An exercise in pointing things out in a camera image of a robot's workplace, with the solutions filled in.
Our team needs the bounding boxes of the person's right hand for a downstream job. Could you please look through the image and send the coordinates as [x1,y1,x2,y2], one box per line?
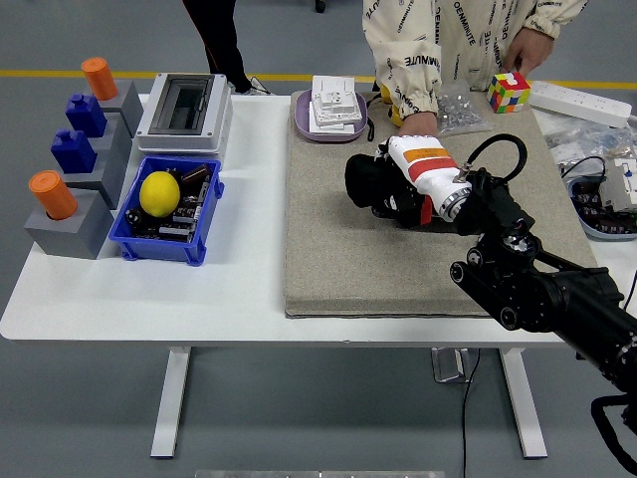
[397,110,439,139]

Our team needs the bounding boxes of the person's left hand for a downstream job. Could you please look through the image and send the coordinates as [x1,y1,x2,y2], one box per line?
[499,22,554,76]

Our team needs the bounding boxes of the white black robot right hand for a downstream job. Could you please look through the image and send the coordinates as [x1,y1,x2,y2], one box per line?
[372,133,462,215]

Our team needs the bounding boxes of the clear bag of screws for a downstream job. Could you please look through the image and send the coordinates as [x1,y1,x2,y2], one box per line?
[433,79,494,139]

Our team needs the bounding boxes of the yellow tool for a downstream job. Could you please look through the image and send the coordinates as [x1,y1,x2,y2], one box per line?
[375,82,403,128]

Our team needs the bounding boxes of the multicoloured puzzle cube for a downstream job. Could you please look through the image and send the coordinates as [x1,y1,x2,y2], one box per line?
[486,71,532,116]

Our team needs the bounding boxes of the person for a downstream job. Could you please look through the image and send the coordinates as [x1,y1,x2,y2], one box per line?
[181,0,275,96]
[361,0,589,119]

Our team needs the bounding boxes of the white power strip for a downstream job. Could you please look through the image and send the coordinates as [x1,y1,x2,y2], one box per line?
[527,79,633,128]

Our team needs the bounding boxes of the clear plastic bags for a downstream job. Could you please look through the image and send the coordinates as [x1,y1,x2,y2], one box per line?
[541,107,637,175]

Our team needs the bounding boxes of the purple oval tray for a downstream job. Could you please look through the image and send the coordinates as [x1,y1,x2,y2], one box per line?
[295,89,369,144]

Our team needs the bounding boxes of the grey-brown mat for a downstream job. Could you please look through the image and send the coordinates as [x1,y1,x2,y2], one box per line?
[282,91,609,320]

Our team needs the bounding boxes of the white electrical device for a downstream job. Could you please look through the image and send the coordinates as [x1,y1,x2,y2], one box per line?
[599,157,637,213]

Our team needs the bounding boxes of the blue-grey tray with circuit boards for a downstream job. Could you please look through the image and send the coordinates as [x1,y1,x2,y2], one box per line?
[566,176,637,243]

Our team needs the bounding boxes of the silver box under table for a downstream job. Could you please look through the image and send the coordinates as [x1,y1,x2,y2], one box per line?
[430,347,474,384]

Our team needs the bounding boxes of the dark brown cylinder part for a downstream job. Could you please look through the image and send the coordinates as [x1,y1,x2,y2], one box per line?
[180,164,212,186]

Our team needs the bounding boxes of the white table leg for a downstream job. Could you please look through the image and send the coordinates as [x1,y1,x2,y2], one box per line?
[499,347,549,460]
[149,347,193,460]

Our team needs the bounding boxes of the yellow lemon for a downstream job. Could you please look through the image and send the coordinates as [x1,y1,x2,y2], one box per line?
[138,170,181,219]

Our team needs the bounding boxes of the blue plastic bin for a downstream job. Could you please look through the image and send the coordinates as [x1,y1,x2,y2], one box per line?
[107,155,225,268]

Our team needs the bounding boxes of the grey block base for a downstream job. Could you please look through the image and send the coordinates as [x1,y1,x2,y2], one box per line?
[22,187,116,261]
[87,113,134,170]
[84,79,144,139]
[54,143,131,210]

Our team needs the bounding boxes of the orange cylinder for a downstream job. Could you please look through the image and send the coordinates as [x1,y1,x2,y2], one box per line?
[80,57,119,103]
[27,170,80,222]

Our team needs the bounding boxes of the blue plastic block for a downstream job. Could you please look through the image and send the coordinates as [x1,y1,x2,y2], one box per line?
[64,93,108,139]
[50,128,99,175]

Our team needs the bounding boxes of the black wrist strap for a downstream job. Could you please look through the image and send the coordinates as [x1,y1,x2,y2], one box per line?
[365,94,384,143]

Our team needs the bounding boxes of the large white wall socket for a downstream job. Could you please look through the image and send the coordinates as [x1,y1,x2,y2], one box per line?
[307,92,363,134]

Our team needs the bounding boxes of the small white wall socket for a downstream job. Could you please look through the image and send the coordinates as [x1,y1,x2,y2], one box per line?
[311,75,357,109]

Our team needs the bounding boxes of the looped black cable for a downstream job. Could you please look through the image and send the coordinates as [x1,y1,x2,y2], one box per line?
[560,155,608,180]

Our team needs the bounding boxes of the grey enclosure with clear lid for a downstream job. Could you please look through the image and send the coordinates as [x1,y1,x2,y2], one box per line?
[134,72,234,155]

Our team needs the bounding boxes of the black cable under table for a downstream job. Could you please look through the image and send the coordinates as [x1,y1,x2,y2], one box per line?
[461,347,482,478]

